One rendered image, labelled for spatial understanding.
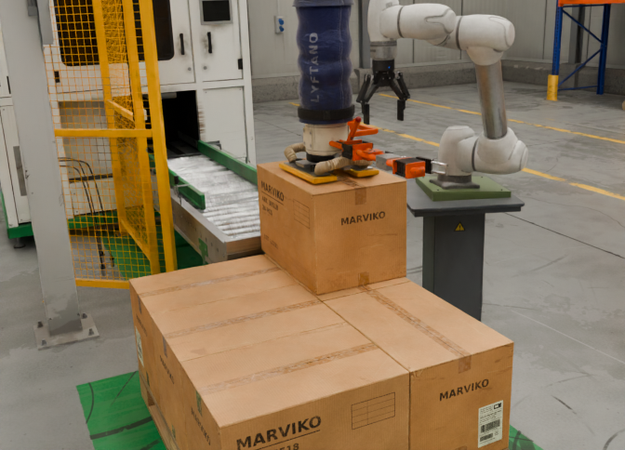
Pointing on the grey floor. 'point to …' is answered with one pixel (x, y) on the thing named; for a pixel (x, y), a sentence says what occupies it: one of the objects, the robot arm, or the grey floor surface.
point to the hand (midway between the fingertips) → (383, 118)
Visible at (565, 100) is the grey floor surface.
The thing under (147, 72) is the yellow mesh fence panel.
